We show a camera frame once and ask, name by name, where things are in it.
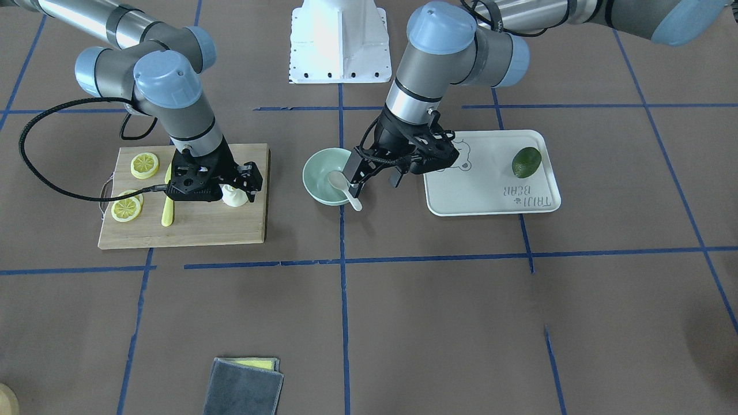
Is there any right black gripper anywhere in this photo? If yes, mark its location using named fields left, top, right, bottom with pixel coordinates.
left=164, top=144, right=263, bottom=202

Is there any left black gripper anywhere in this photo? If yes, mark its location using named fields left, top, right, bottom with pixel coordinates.
left=342, top=108, right=430, bottom=199

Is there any white steamed bun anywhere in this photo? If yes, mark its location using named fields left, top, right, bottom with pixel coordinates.
left=220, top=184, right=250, bottom=208

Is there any white ceramic spoon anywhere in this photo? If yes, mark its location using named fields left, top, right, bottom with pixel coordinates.
left=327, top=171, right=362, bottom=211

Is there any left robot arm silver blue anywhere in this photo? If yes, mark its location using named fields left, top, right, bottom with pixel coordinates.
left=342, top=1, right=726, bottom=197

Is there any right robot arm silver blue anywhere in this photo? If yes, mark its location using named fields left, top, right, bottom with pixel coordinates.
left=2, top=1, right=263, bottom=202

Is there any light green bowl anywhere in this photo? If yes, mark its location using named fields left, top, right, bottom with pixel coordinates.
left=302, top=148, right=351, bottom=206

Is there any yellow plastic knife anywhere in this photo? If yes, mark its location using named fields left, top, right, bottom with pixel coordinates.
left=161, top=164, right=174, bottom=228

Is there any lemon slice upper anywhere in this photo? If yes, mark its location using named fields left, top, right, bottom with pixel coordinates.
left=130, top=152, right=159, bottom=180

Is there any wooden cutting board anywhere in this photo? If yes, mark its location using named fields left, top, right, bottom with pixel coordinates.
left=98, top=144, right=270, bottom=250

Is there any white serving tray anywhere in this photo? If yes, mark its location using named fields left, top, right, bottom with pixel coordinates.
left=424, top=130, right=562, bottom=216

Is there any lemon slice front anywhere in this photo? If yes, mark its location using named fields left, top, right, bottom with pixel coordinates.
left=111, top=197, right=142, bottom=222

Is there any green avocado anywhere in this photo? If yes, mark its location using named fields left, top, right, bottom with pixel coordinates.
left=511, top=146, right=543, bottom=179

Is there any grey yellow folded cloth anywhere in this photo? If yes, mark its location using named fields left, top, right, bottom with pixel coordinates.
left=202, top=357, right=284, bottom=414

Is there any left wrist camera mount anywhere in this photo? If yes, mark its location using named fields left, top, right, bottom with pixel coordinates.
left=409, top=126, right=460, bottom=175

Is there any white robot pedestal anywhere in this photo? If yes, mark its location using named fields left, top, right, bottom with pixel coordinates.
left=288, top=1, right=392, bottom=84

